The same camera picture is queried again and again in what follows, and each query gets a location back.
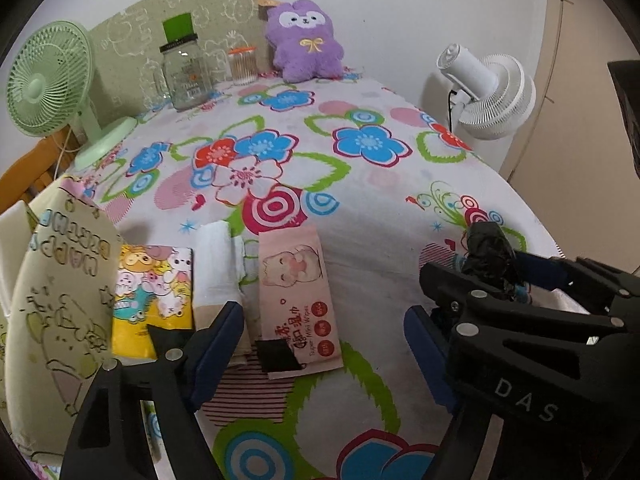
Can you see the small jar with orange lid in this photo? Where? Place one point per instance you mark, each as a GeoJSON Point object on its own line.
{"type": "Point", "coordinates": [243, 67]}

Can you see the black cloth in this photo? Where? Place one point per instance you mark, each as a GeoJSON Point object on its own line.
{"type": "Point", "coordinates": [492, 255]}

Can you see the wooden chair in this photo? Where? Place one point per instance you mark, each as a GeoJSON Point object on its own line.
{"type": "Point", "coordinates": [30, 165]}

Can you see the white standing fan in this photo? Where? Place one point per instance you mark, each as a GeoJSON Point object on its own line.
{"type": "Point", "coordinates": [495, 105]}

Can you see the white tissue pack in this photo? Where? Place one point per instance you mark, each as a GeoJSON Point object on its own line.
{"type": "Point", "coordinates": [215, 270]}

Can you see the green printed board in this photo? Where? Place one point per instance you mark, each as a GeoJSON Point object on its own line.
{"type": "Point", "coordinates": [135, 35]}

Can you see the yellow cartoon tissue packet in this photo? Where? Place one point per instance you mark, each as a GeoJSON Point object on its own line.
{"type": "Point", "coordinates": [150, 290]}

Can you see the pink wipes packet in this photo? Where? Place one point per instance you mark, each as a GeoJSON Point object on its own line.
{"type": "Point", "coordinates": [295, 280]}

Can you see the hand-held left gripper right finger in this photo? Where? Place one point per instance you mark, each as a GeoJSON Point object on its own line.
{"type": "Point", "coordinates": [425, 347]}

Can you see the glass jar with green lid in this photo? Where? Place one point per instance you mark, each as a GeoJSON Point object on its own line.
{"type": "Point", "coordinates": [187, 80]}

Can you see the purple plush toy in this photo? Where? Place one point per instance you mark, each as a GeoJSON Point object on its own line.
{"type": "Point", "coordinates": [305, 55]}

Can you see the beige door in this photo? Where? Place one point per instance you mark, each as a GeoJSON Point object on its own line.
{"type": "Point", "coordinates": [575, 35]}

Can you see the cream cartoon chair cushion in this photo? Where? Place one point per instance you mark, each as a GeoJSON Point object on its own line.
{"type": "Point", "coordinates": [60, 280]}

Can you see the floral tablecloth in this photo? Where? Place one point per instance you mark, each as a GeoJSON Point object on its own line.
{"type": "Point", "coordinates": [380, 240]}

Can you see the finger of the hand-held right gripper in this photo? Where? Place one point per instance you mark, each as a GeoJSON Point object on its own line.
{"type": "Point", "coordinates": [450, 285]}
{"type": "Point", "coordinates": [545, 272]}

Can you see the green desk fan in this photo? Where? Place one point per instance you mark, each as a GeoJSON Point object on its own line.
{"type": "Point", "coordinates": [45, 80]}

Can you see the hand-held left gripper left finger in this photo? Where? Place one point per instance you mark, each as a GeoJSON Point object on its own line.
{"type": "Point", "coordinates": [215, 355]}

